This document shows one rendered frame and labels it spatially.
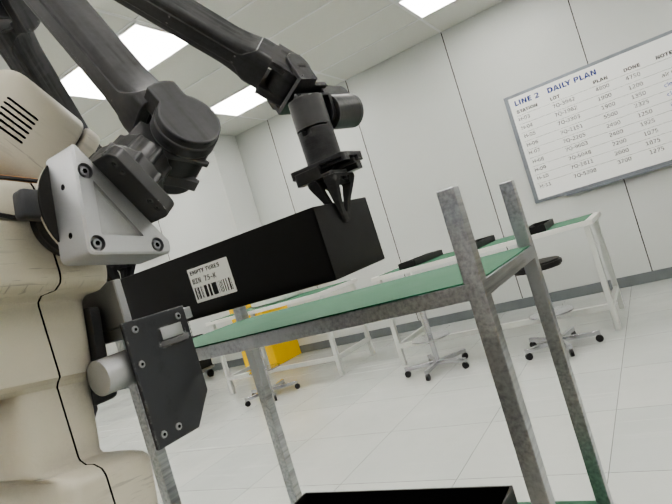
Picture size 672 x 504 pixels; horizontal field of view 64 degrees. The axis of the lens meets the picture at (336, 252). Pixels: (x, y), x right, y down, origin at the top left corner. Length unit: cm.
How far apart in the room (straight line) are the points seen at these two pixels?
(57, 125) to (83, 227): 24
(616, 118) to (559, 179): 72
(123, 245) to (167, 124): 16
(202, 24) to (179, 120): 25
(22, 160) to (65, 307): 18
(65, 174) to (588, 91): 538
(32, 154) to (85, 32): 16
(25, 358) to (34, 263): 11
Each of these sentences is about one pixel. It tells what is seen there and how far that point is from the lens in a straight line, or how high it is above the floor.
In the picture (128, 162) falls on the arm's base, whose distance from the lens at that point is 59.
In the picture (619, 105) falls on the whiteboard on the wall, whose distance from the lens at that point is 571.
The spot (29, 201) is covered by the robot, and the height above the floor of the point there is 118.
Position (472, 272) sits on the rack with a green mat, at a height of 96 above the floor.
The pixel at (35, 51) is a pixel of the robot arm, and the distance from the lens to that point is 110.
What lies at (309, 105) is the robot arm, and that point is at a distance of 86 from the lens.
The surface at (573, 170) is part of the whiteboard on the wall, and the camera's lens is 571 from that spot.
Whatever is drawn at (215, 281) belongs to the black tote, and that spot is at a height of 107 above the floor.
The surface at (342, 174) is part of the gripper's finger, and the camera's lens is 84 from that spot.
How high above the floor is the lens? 104
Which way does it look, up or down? 1 degrees up
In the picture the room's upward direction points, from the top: 17 degrees counter-clockwise
